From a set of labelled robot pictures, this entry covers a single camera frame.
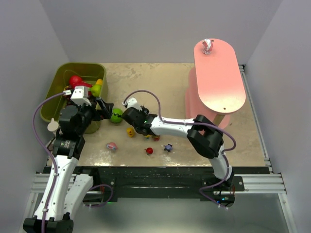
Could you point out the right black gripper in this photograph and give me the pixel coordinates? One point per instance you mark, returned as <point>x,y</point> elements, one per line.
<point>128,115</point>

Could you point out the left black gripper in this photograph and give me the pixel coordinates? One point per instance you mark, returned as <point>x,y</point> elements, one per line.
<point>99,108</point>

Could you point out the pink figurine with blue glasses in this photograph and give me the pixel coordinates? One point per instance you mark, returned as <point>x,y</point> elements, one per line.
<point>111,146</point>

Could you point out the red white figurine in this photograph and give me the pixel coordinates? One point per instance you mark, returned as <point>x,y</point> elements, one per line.
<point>208,46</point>

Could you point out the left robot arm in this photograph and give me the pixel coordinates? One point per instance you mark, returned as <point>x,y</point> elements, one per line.
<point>65,191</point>

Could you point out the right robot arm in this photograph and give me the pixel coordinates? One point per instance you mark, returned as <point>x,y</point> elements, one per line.
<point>207,139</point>

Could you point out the pink tiered shelf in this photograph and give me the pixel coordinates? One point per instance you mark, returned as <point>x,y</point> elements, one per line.
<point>215,85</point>

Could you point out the green watermelon ball toy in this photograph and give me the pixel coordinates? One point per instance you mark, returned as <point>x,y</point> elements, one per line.
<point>116,116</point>

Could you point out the yellow duck figurine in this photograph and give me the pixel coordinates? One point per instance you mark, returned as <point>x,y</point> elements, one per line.
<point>130,132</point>

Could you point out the green apple toy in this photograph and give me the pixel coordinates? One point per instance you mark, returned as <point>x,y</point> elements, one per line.
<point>96,90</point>

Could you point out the brown figurine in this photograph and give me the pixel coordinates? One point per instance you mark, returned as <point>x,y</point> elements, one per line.
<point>156,137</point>

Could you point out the yellow pepper toy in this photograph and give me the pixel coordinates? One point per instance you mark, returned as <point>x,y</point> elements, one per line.
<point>99,82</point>

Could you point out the purple star figurine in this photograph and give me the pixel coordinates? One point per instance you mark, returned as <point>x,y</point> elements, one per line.
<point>168,147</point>

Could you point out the green plastic bin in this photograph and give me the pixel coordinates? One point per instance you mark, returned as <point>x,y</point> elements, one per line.
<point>89,72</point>

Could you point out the dark grape bunch toy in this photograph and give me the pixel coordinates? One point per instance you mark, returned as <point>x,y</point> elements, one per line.
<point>67,97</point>

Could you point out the red dragon fruit toy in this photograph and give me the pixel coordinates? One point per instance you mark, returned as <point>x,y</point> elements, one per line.
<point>76,80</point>

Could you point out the beige suction hook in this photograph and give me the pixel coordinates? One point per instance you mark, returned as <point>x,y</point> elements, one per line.
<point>53,126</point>

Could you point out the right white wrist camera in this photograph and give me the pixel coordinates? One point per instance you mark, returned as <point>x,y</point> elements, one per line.
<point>132,103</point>

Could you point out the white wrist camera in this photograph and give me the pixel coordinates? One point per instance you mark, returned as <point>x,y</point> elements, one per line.
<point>132,103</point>
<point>80,96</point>

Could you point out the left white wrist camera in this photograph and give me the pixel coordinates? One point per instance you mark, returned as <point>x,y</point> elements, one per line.
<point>80,96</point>

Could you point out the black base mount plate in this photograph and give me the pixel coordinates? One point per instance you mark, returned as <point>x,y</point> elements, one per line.
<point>101,174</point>

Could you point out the aluminium frame rail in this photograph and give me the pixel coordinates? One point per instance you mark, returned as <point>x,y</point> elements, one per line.
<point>252,183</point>

